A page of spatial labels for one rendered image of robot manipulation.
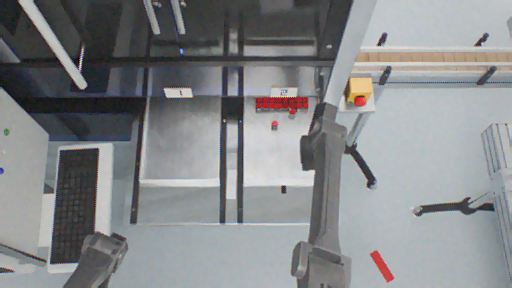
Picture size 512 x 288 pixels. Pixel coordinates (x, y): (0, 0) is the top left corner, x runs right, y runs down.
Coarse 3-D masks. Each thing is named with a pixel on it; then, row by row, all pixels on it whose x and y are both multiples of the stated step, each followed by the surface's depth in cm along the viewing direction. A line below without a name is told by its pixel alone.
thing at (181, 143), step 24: (144, 120) 162; (168, 120) 166; (192, 120) 166; (216, 120) 166; (144, 144) 161; (168, 144) 163; (192, 144) 163; (216, 144) 163; (144, 168) 159; (168, 168) 159; (192, 168) 159; (216, 168) 159
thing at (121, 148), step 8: (48, 144) 196; (56, 144) 196; (64, 144) 196; (72, 144) 196; (80, 144) 196; (120, 144) 196; (128, 144) 196; (48, 152) 205; (56, 152) 205; (120, 152) 205; (128, 152) 205; (48, 160) 214; (56, 160) 214; (120, 160) 214; (128, 160) 214; (48, 168) 224; (56, 168) 225; (120, 168) 225; (48, 176) 236; (120, 176) 236
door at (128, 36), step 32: (0, 0) 113; (32, 0) 113; (64, 0) 113; (96, 0) 113; (128, 0) 113; (160, 0) 113; (0, 32) 125; (32, 32) 125; (64, 32) 125; (96, 32) 125; (128, 32) 125; (160, 32) 125
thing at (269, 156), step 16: (256, 128) 165; (288, 128) 165; (304, 128) 165; (256, 144) 163; (272, 144) 163; (288, 144) 163; (256, 160) 160; (272, 160) 160; (288, 160) 160; (256, 176) 158; (272, 176) 158; (288, 176) 158; (304, 176) 158
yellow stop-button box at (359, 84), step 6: (354, 78) 155; (360, 78) 155; (366, 78) 155; (348, 84) 157; (354, 84) 154; (360, 84) 154; (366, 84) 154; (348, 90) 157; (354, 90) 154; (360, 90) 154; (366, 90) 154; (372, 90) 154; (348, 96) 157; (354, 96) 156; (360, 96) 155; (366, 96) 156
